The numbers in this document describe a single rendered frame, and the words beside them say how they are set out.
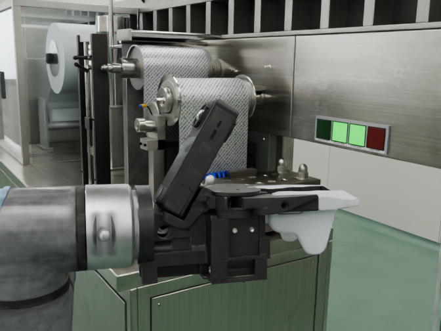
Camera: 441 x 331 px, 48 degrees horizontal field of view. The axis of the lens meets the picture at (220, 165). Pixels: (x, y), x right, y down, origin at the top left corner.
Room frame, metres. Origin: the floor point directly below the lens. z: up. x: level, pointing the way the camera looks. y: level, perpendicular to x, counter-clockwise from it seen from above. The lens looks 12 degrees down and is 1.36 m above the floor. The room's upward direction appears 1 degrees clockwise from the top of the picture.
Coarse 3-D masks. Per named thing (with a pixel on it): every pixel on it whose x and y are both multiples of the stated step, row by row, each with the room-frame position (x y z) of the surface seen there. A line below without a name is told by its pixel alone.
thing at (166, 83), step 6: (162, 84) 1.45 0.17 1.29; (168, 84) 1.42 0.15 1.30; (246, 84) 1.54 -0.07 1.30; (174, 90) 1.39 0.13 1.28; (174, 96) 1.39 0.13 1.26; (174, 102) 1.39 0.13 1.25; (174, 108) 1.39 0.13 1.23; (162, 114) 1.45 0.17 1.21; (168, 114) 1.42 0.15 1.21; (174, 114) 1.39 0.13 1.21
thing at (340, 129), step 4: (336, 124) 1.32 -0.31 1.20; (340, 124) 1.30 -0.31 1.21; (344, 124) 1.29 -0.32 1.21; (336, 128) 1.32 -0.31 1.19; (340, 128) 1.30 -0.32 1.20; (344, 128) 1.29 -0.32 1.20; (336, 132) 1.31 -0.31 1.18; (340, 132) 1.30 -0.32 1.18; (344, 132) 1.29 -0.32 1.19; (336, 136) 1.31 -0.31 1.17; (340, 136) 1.30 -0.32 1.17; (344, 136) 1.29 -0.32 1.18; (336, 140) 1.31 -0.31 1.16; (340, 140) 1.30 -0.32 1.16; (344, 140) 1.29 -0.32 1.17
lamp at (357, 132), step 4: (352, 128) 1.27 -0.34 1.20; (356, 128) 1.26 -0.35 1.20; (360, 128) 1.25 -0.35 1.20; (364, 128) 1.24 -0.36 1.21; (352, 132) 1.27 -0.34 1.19; (356, 132) 1.26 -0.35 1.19; (360, 132) 1.24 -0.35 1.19; (364, 132) 1.23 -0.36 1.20; (352, 136) 1.27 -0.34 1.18; (356, 136) 1.25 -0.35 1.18; (360, 136) 1.24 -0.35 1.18; (364, 136) 1.23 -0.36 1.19; (352, 140) 1.26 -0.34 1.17; (356, 140) 1.25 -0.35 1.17; (360, 140) 1.24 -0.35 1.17; (356, 144) 1.25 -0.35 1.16; (360, 144) 1.24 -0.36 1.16
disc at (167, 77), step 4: (164, 76) 1.45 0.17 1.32; (168, 76) 1.43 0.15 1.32; (172, 76) 1.41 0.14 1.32; (164, 80) 1.45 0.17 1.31; (172, 80) 1.41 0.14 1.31; (176, 80) 1.39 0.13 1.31; (160, 84) 1.47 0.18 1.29; (176, 84) 1.39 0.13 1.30; (176, 88) 1.39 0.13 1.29; (180, 96) 1.37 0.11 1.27; (180, 100) 1.37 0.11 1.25; (180, 104) 1.37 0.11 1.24; (180, 108) 1.37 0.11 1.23; (160, 112) 1.47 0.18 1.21; (176, 112) 1.39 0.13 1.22; (176, 116) 1.39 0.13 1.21; (168, 120) 1.43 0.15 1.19; (172, 120) 1.41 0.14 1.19; (176, 120) 1.39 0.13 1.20; (168, 124) 1.43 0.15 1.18; (172, 124) 1.41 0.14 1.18
